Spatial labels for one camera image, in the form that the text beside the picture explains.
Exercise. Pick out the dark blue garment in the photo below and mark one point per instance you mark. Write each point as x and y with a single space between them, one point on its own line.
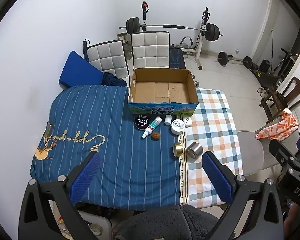
109 79

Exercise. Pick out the small white round container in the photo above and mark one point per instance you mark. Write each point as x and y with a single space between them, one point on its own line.
187 121

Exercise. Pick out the brown walnut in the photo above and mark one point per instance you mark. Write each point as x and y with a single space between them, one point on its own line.
155 136

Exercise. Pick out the wooden chair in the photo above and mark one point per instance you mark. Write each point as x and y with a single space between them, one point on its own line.
275 102

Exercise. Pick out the open cardboard box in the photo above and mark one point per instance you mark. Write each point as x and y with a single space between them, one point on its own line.
162 91

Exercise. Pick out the white weight bench rack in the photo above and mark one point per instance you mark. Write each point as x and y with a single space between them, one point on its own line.
197 50

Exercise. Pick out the blue foam cushion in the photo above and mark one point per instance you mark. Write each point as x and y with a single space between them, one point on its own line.
77 71

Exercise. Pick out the blue striped bed cover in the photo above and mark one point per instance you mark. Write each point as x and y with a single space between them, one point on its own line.
135 173

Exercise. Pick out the small white cylinder jar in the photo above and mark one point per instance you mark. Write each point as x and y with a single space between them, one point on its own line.
168 120

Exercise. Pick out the round black tin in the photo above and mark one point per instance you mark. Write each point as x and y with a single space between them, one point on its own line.
141 122

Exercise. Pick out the right white padded chair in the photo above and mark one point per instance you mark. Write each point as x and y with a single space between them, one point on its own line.
151 49

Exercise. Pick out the white padded chair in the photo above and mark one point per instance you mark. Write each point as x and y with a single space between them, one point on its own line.
108 57
151 49

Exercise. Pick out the orange patterned cloth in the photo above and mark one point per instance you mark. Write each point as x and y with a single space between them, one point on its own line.
281 130

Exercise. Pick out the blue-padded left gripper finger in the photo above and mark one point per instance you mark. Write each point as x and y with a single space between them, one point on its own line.
36 220

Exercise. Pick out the plaid checkered cloth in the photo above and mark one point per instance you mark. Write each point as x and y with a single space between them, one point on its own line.
213 127

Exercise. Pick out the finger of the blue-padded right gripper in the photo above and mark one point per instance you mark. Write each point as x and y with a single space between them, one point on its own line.
265 218

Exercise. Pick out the floor barbell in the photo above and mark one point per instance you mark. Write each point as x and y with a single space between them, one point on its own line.
223 59

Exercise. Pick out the large white round jar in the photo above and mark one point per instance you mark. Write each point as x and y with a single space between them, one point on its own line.
177 126

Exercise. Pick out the grey round stool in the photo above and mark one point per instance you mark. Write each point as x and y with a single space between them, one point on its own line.
255 153

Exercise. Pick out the left white padded chair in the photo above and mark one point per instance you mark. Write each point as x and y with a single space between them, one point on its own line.
108 57

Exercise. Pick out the white spray bottle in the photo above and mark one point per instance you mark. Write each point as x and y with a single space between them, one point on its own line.
151 127

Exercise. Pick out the silver tape roll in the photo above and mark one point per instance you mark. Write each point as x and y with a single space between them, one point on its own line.
194 150

